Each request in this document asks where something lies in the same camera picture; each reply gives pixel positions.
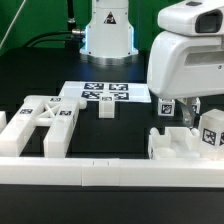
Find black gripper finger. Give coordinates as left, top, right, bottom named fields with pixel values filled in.
left=179, top=97, right=196, bottom=128

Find white chair seat plate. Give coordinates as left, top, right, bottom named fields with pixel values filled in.
left=148, top=127, right=200, bottom=160

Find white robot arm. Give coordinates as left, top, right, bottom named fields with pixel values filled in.
left=147, top=0, right=224, bottom=127

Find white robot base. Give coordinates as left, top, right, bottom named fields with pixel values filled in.
left=80, top=0, right=138, bottom=65

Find white marker base plate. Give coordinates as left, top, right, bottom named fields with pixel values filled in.
left=59, top=81, right=151, bottom=103

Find white chair backrest frame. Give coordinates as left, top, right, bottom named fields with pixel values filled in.
left=0, top=95, right=87, bottom=158

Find black cable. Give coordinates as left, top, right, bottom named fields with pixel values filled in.
left=24, top=29, right=87, bottom=48

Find white fence front wall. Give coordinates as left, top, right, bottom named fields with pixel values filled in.
left=0, top=157, right=224, bottom=188

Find white fence wall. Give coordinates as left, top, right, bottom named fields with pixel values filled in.
left=0, top=111, right=7, bottom=133
left=0, top=157, right=224, bottom=188

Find white fence left wall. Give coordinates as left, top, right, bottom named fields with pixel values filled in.
left=0, top=111, right=7, bottom=133

